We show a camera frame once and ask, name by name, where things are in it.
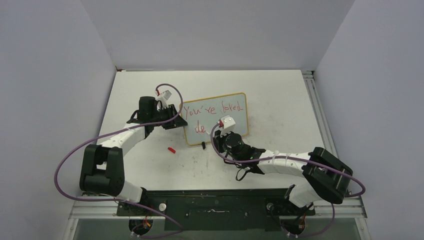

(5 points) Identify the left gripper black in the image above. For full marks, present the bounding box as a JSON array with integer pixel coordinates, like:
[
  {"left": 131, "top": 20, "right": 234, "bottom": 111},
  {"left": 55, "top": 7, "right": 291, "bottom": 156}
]
[{"left": 150, "top": 104, "right": 187, "bottom": 130}]

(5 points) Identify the yellow framed whiteboard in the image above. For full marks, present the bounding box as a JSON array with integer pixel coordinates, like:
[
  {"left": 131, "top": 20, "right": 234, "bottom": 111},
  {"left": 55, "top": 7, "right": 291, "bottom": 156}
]
[{"left": 180, "top": 92, "right": 249, "bottom": 146}]

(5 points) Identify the red marker cap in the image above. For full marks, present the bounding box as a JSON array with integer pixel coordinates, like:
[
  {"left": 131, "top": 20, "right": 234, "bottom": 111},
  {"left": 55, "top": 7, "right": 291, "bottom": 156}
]
[{"left": 167, "top": 147, "right": 176, "bottom": 154}]

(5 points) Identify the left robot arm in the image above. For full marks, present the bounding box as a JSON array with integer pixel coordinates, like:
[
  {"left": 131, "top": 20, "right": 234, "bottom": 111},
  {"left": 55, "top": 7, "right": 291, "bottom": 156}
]
[{"left": 79, "top": 96, "right": 188, "bottom": 216}]

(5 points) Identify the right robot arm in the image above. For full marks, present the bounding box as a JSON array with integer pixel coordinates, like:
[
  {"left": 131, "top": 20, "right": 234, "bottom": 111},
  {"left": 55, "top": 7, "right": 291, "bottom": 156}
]
[{"left": 213, "top": 130, "right": 353, "bottom": 214}]

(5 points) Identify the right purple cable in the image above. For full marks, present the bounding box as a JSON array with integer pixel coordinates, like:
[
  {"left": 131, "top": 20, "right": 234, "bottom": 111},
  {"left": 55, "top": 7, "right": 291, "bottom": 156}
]
[{"left": 209, "top": 122, "right": 367, "bottom": 238}]

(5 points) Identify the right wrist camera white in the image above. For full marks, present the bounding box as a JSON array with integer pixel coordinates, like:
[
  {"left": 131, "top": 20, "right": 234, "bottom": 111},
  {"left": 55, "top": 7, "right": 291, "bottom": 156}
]
[{"left": 217, "top": 115, "right": 236, "bottom": 136}]

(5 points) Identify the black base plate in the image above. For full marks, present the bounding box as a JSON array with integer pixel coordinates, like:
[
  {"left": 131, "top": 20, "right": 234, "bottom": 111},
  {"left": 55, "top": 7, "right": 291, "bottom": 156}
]
[{"left": 116, "top": 188, "right": 316, "bottom": 231}]

